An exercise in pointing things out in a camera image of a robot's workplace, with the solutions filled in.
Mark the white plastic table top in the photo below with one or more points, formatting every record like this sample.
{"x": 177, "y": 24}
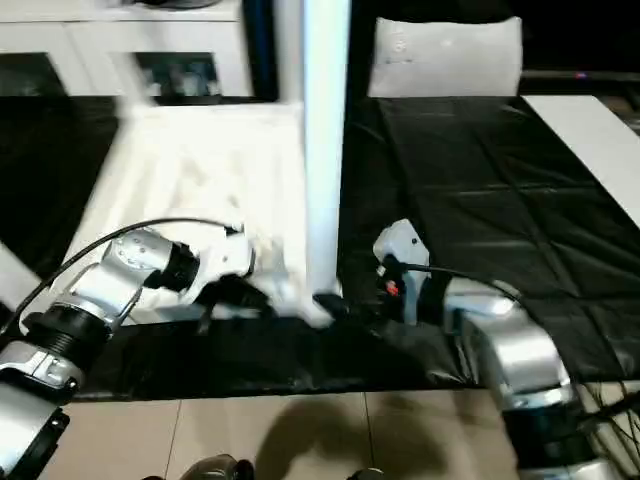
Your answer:
{"x": 190, "y": 180}

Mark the white plastic table leg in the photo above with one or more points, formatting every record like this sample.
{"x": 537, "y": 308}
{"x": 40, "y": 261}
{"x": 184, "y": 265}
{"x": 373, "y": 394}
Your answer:
{"x": 18, "y": 275}
{"x": 288, "y": 50}
{"x": 128, "y": 88}
{"x": 325, "y": 150}

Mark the black robot right foot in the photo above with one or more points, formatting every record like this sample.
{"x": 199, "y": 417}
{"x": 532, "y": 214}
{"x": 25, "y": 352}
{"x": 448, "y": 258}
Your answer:
{"x": 365, "y": 474}

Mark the black robot foot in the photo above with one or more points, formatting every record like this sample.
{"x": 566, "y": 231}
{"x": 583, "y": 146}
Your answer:
{"x": 365, "y": 474}
{"x": 215, "y": 468}

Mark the black robot left foot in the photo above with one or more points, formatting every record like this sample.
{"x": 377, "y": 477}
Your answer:
{"x": 215, "y": 468}

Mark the white plastic bag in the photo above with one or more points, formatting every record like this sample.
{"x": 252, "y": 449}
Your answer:
{"x": 445, "y": 55}

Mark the white side table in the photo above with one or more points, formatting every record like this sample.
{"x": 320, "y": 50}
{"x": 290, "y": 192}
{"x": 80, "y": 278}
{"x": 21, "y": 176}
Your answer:
{"x": 590, "y": 140}

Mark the black cabinet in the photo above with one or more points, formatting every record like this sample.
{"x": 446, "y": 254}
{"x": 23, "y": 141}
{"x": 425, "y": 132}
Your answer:
{"x": 270, "y": 40}

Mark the black bar with red mark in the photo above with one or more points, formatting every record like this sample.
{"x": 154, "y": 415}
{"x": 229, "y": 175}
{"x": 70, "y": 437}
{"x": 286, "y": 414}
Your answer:
{"x": 580, "y": 75}

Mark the white cabinet with glass doors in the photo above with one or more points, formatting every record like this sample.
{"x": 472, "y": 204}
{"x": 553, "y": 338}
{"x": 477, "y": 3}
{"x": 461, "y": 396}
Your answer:
{"x": 100, "y": 40}

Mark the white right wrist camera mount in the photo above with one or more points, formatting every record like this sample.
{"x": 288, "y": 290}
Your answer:
{"x": 400, "y": 242}

